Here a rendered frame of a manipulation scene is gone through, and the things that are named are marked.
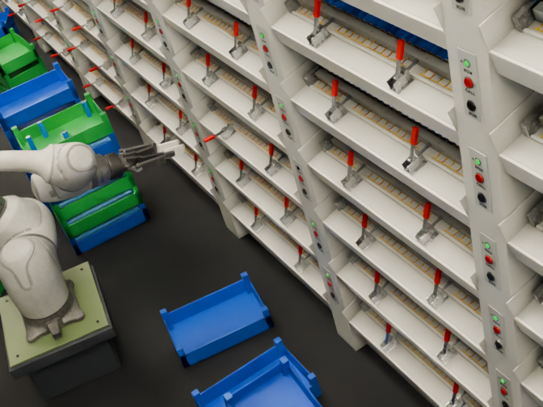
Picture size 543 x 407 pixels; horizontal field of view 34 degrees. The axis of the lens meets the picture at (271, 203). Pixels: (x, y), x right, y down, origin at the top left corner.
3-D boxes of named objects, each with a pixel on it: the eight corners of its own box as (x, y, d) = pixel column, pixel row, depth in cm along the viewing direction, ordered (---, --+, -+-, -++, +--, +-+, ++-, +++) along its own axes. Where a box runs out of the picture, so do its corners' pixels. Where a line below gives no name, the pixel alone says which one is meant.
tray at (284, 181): (309, 215, 234) (293, 194, 228) (205, 130, 279) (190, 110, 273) (363, 165, 236) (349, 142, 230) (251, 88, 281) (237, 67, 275)
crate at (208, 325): (184, 368, 266) (176, 351, 261) (166, 327, 281) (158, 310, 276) (274, 327, 270) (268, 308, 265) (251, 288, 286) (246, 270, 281)
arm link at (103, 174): (94, 195, 244) (115, 188, 247) (90, 165, 240) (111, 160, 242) (83, 181, 251) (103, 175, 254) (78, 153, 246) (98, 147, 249)
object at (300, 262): (335, 312, 257) (316, 287, 248) (235, 219, 302) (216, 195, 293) (385, 264, 259) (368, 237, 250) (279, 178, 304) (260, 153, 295)
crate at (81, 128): (34, 170, 297) (24, 152, 292) (19, 145, 312) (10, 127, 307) (114, 132, 304) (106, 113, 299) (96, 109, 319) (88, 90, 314)
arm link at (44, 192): (89, 195, 250) (98, 185, 238) (35, 211, 243) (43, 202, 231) (76, 160, 251) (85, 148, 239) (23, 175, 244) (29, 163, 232)
